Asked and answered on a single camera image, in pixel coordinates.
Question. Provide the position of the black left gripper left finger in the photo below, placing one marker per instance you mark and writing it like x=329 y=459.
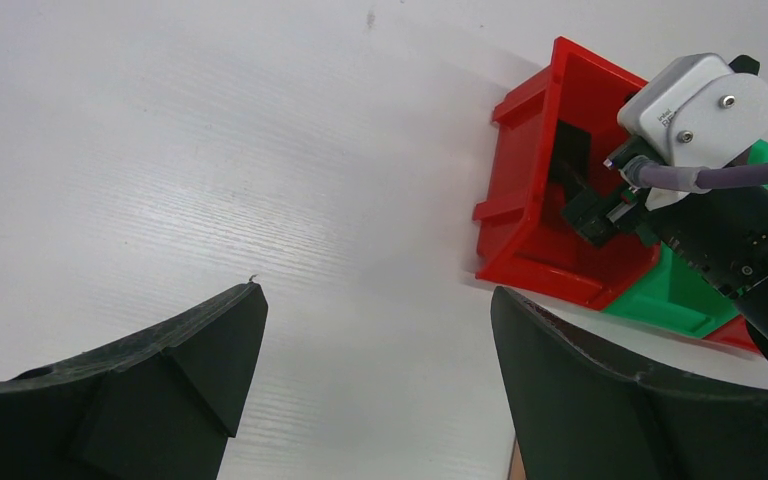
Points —
x=161 y=403

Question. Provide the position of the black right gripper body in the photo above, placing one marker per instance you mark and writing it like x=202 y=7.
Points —
x=721 y=235

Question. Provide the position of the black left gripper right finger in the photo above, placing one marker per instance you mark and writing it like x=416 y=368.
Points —
x=584 y=407

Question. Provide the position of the green plastic bin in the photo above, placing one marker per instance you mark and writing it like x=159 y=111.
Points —
x=673 y=297

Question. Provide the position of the tan leather card holder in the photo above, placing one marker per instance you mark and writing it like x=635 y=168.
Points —
x=516 y=467

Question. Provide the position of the black card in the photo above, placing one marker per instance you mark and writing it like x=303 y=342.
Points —
x=569 y=159

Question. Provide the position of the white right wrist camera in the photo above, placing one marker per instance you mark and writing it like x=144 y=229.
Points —
x=697 y=115

